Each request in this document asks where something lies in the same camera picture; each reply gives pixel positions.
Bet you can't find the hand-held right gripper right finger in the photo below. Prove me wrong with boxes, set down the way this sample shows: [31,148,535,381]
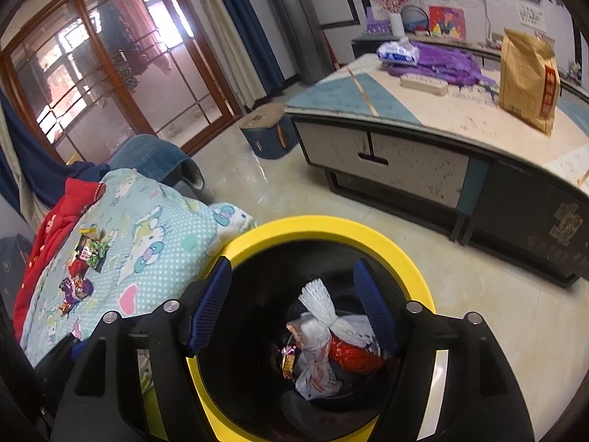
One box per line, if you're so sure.
[352,258,537,442]

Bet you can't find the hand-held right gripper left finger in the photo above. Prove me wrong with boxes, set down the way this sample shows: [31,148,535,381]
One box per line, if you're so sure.
[50,257,232,442]

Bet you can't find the red plastic wrapper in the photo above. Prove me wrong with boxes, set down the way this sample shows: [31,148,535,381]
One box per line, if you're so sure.
[329,335,386,375]

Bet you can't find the white foam net sleeve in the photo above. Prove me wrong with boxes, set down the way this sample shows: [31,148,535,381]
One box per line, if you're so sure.
[298,278,375,347]

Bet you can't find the white printed plastic bag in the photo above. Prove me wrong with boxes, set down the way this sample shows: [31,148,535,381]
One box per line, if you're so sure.
[286,312,343,400]

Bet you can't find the yellow rimmed black bin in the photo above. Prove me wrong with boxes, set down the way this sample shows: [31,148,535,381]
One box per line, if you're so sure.
[138,228,451,442]

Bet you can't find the orange candy wrapper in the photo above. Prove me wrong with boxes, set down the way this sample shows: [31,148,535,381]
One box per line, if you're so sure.
[280,344,301,380]

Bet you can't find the green black candy wrapper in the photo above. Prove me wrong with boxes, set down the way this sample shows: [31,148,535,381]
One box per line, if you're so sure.
[76,235,110,273]

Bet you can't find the purple candy wrapper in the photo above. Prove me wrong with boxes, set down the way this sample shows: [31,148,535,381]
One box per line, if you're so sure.
[59,276,95,318]

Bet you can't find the cartoon cat printed blanket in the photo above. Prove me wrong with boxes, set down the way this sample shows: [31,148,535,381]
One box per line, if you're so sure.
[21,168,258,369]

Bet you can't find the coffee table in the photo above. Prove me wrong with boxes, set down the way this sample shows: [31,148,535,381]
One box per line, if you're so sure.
[284,50,589,288]

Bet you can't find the blue denim cushion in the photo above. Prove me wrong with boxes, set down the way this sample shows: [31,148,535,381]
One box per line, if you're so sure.
[108,134,205,190]

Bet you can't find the red blanket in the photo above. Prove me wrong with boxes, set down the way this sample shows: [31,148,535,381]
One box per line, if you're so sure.
[13,179,106,341]

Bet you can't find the small blue stool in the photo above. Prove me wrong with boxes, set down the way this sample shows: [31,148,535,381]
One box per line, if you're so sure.
[240,104,300,161]

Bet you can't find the grey heart print cushion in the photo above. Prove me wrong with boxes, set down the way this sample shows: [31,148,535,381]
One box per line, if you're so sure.
[0,235,34,314]

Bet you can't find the wooden sliding glass door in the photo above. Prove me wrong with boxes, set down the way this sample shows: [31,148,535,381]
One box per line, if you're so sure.
[0,0,249,164]

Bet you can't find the blue curtain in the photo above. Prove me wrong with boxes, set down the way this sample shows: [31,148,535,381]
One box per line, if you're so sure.
[0,87,74,210]
[205,0,286,97]

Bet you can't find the beige power strip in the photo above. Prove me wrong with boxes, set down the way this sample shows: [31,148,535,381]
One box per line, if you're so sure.
[399,73,449,97]

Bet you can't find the purple cloth bag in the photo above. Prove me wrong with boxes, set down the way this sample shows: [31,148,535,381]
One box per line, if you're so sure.
[387,41,498,88]

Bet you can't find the white tissue packet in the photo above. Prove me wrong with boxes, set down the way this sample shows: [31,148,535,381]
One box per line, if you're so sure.
[376,37,420,67]

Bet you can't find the dark hanging garment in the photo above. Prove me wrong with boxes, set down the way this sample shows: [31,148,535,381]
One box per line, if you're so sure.
[99,2,140,90]

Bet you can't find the brown paper bag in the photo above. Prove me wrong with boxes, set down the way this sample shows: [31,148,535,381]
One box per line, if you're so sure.
[498,28,561,135]

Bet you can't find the beige curtain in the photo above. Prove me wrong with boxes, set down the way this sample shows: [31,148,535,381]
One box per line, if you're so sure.
[184,0,268,111]

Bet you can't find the purple box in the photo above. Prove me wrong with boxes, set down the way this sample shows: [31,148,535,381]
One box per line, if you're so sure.
[366,8,392,34]

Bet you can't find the white vase red flowers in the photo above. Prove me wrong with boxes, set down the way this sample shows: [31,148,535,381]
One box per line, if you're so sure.
[375,0,417,36]

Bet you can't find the round glass ornament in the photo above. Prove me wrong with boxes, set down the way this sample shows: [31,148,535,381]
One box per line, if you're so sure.
[399,4,431,35]

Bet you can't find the grey tower air conditioner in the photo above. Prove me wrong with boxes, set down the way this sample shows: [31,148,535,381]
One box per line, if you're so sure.
[255,0,339,84]

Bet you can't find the colourful painting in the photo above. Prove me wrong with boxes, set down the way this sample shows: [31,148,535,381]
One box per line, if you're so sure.
[428,6,466,40]

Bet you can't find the pink hanging garment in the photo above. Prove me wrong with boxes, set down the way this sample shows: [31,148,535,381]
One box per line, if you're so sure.
[115,0,172,74]

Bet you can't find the white paper wall notice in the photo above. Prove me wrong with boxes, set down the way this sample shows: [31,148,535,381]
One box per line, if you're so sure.
[516,1,547,34]

